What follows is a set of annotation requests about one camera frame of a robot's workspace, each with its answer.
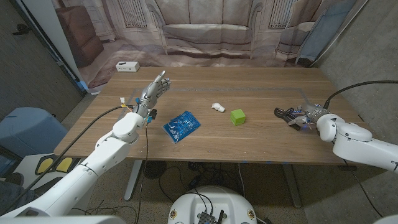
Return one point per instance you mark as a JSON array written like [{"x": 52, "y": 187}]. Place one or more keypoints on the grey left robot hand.
[{"x": 150, "y": 95}]

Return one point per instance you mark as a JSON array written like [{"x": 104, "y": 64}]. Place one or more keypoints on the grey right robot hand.
[{"x": 315, "y": 113}]

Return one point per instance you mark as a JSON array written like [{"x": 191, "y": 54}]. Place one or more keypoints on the black grip strengthener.
[{"x": 278, "y": 112}]

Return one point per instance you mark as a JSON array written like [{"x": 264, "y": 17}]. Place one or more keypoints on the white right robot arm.
[{"x": 357, "y": 140}]

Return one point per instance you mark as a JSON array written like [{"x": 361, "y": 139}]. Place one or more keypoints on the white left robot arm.
[{"x": 109, "y": 149}]

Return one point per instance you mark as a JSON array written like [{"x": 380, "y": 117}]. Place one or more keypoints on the blue gel bag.
[{"x": 182, "y": 126}]

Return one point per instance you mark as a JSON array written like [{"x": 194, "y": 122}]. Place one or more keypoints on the white bandage roll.
[{"x": 218, "y": 107}]

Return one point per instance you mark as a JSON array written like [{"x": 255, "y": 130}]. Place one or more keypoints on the green cube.
[{"x": 238, "y": 117}]

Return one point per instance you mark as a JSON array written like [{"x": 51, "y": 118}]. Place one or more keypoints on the white connector plug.
[{"x": 122, "y": 100}]

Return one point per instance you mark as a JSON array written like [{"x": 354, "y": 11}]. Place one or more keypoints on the white power outlet box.
[{"x": 127, "y": 66}]

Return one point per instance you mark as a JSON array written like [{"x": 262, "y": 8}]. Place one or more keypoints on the blue tape piece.
[{"x": 83, "y": 86}]

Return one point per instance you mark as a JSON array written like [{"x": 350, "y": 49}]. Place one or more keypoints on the black round floor fan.
[{"x": 154, "y": 169}]

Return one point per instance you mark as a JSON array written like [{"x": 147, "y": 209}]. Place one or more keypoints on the grey metal table leg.
[
  {"x": 292, "y": 186},
  {"x": 133, "y": 180}
]

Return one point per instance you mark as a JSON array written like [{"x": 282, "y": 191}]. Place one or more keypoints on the printed living room backdrop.
[{"x": 205, "y": 34}]

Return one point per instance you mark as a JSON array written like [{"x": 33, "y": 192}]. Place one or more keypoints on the blue-grey leaning panel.
[{"x": 323, "y": 31}]

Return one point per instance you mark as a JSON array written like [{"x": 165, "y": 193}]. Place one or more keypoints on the white board with yellow marks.
[{"x": 63, "y": 165}]

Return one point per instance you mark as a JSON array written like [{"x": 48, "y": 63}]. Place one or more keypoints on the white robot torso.
[{"x": 214, "y": 199}]

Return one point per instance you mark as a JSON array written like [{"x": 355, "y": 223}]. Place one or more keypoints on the blue plastic bin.
[{"x": 28, "y": 130}]

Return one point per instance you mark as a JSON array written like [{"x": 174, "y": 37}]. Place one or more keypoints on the person leg in jeans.
[{"x": 14, "y": 196}]

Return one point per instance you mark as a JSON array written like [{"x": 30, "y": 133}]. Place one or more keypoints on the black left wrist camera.
[{"x": 151, "y": 114}]

